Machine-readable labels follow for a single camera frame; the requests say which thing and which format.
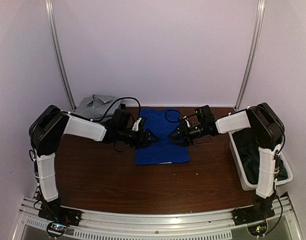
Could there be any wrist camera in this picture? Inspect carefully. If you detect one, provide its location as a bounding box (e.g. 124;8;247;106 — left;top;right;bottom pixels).
132;117;147;132
178;115;191;128

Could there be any right aluminium frame post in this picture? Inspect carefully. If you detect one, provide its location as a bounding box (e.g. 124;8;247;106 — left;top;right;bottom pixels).
234;0;266;110

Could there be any aluminium frame post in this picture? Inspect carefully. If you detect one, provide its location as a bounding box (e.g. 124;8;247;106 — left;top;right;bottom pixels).
45;0;76;111
234;0;266;110

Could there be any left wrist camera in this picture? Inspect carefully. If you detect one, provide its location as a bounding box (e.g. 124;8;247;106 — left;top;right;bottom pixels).
132;117;147;132

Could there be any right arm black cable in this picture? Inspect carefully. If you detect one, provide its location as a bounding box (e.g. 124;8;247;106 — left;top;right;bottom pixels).
164;108;198;124

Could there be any white laundry basket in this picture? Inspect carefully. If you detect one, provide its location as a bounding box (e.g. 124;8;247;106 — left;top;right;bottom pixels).
228;132;293;191

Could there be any black garment in basket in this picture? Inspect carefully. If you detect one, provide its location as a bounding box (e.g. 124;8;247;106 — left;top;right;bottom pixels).
232;131;291;185

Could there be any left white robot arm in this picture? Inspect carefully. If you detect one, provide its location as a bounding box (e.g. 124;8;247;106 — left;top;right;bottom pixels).
29;105;159;203

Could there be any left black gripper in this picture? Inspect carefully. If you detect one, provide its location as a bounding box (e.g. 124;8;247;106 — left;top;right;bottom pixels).
118;127;159;150

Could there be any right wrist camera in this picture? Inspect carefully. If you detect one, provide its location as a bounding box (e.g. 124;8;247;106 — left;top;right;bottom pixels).
178;115;191;128

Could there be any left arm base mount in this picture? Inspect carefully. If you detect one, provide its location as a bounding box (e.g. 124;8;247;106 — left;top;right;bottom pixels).
38;206;82;227

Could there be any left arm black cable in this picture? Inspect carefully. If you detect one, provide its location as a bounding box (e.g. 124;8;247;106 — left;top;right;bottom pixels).
100;96;141;123

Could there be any left aluminium frame post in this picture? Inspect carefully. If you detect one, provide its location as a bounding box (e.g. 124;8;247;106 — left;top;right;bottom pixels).
45;0;76;111

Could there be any grey polo shirt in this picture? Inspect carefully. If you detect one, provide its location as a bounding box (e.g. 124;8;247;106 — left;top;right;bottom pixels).
75;94;118;120

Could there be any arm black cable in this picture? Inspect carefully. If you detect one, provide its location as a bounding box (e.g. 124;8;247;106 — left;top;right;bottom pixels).
164;108;198;124
100;96;141;123

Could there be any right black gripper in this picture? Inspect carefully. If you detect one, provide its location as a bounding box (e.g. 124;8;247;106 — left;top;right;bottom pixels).
168;122;206;147

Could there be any blue garment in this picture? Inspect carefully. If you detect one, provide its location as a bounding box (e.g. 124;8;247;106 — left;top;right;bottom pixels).
135;108;190;165

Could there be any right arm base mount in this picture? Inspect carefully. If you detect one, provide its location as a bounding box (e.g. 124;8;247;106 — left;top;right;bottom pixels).
231;205;275;226

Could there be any front aluminium rail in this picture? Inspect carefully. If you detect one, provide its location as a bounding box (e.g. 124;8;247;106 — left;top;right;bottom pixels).
10;196;303;240

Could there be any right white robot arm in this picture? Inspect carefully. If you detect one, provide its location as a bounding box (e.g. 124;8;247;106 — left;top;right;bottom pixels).
168;102;285;200

